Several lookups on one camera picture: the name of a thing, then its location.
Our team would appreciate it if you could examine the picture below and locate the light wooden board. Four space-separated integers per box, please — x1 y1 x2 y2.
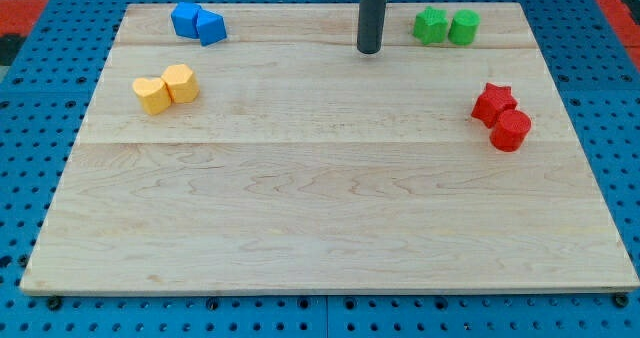
21 3 639 297

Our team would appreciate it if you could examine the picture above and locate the yellow hexagon block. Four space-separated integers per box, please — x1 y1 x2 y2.
161 64 200 104

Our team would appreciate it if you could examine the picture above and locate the blue cube block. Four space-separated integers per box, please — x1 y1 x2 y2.
196 10 227 46

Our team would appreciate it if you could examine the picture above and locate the green star block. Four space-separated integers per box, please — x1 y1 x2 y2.
413 6 448 45

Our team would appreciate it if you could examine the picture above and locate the yellow heart block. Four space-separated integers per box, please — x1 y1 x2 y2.
132 78 172 115

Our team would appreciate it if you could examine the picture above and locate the red star block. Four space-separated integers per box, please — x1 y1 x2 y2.
471 82 518 128

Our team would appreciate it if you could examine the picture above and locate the green cylinder block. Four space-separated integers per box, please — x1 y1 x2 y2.
448 9 481 46

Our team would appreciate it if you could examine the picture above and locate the red cylinder block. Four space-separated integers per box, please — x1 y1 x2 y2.
490 109 532 152

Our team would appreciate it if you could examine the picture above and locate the blue hexagon block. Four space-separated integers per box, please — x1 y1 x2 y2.
171 2 202 39

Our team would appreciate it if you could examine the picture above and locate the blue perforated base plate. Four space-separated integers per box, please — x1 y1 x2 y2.
1 0 639 337

